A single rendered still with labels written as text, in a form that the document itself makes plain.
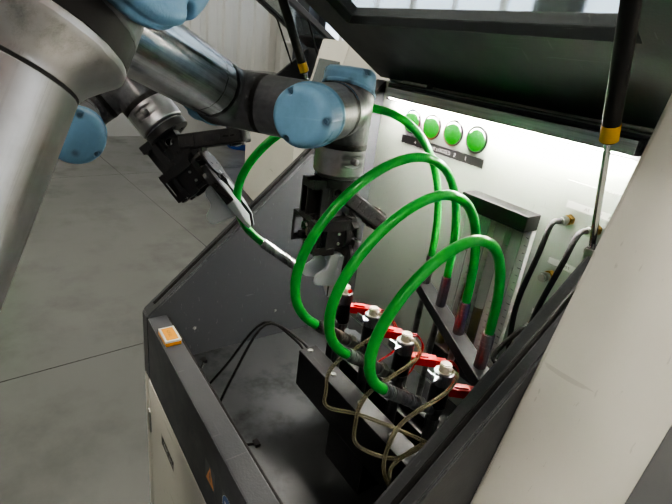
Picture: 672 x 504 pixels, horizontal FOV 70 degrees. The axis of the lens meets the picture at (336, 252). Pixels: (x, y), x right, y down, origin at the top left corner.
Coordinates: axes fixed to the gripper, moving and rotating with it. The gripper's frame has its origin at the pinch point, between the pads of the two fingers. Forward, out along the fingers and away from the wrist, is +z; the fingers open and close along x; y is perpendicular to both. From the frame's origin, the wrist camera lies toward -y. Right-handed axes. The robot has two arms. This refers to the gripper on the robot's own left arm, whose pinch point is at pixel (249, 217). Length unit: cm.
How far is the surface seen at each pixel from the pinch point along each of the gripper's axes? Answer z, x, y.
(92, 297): -22, -187, 142
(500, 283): 27.4, 19.3, -25.5
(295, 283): 11.1, 18.5, -3.3
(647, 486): 44, 41, -23
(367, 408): 35.9, 10.0, 1.9
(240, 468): 27.4, 20.8, 18.8
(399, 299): 17.7, 29.9, -14.0
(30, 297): -42, -179, 166
